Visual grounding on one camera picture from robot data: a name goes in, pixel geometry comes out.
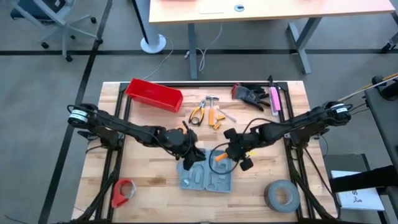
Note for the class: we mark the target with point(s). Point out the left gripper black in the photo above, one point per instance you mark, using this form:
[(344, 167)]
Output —
[(186, 143)]

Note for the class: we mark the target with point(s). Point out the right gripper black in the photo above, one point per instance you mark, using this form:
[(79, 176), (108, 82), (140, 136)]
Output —
[(239, 146)]

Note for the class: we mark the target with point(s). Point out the grey plastic tool case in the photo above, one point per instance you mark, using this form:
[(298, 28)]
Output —
[(217, 183)]

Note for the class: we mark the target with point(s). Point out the small orange bit holder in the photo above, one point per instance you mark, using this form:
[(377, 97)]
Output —
[(217, 125)]

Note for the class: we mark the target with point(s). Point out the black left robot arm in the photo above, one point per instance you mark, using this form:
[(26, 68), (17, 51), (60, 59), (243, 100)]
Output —
[(124, 129)]

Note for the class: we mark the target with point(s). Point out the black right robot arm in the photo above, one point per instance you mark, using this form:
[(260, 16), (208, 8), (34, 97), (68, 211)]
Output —
[(295, 124)]

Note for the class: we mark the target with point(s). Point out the yellow tag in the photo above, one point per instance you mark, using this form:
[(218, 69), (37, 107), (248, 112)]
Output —
[(252, 153)]

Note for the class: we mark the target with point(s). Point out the red plastic bin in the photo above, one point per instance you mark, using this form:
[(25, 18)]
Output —
[(152, 95)]

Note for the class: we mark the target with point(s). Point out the black work glove red cuff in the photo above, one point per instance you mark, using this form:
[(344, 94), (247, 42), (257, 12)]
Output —
[(245, 93)]

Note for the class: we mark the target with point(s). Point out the pink stapler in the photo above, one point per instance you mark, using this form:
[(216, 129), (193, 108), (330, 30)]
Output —
[(275, 96)]

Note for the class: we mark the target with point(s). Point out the red tape dispenser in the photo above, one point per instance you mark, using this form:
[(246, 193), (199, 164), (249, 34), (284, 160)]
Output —
[(118, 193)]

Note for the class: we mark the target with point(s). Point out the pole with white round base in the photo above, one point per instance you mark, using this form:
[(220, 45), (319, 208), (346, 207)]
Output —
[(153, 45)]

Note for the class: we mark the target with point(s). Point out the black beam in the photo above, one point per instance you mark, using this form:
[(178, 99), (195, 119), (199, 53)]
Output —
[(357, 182)]

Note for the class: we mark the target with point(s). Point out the white paper sheet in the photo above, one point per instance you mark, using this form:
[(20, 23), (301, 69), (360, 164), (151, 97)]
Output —
[(360, 199)]

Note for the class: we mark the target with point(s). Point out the grey desk grommet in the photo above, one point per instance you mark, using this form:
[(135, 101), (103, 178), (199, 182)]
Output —
[(239, 7)]

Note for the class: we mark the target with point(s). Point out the white yellow rod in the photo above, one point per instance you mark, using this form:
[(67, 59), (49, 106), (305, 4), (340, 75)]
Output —
[(367, 90)]

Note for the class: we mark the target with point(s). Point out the wooden desk grey legs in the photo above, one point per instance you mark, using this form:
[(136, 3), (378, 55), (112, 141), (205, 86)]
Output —
[(280, 9)]

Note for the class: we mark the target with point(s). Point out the black cart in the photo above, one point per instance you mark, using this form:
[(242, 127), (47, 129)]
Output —
[(385, 130)]

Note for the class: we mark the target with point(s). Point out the grey office chair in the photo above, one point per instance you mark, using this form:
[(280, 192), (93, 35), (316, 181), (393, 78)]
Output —
[(59, 18)]

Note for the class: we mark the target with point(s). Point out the grey duct tape roll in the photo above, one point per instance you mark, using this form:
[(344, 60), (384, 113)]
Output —
[(272, 199)]

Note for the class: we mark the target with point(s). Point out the black aluminium table frame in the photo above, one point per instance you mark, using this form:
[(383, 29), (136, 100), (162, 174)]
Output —
[(211, 84)]

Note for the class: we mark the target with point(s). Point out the small black post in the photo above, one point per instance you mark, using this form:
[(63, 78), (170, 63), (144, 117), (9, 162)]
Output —
[(270, 81)]

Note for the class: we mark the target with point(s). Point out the black clamp bracket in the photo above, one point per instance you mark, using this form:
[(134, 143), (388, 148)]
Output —
[(85, 134), (323, 133)]

